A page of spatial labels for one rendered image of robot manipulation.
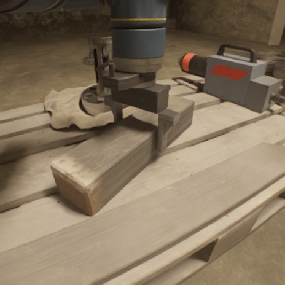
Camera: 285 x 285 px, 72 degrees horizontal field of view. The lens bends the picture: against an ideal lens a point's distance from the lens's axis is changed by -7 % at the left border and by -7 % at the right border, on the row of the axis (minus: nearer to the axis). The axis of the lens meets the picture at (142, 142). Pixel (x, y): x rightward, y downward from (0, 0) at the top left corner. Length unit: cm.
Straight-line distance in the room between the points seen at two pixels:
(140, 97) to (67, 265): 34
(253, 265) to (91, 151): 45
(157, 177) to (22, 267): 31
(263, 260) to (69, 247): 44
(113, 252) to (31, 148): 42
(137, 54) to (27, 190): 37
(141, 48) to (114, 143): 20
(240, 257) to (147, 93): 43
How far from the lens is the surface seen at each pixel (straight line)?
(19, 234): 45
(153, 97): 44
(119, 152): 42
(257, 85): 89
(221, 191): 46
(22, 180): 56
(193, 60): 107
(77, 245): 38
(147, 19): 41
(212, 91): 99
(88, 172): 39
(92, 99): 78
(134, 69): 42
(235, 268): 56
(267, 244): 63
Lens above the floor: 48
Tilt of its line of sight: 34 degrees down
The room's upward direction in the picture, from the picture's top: straight up
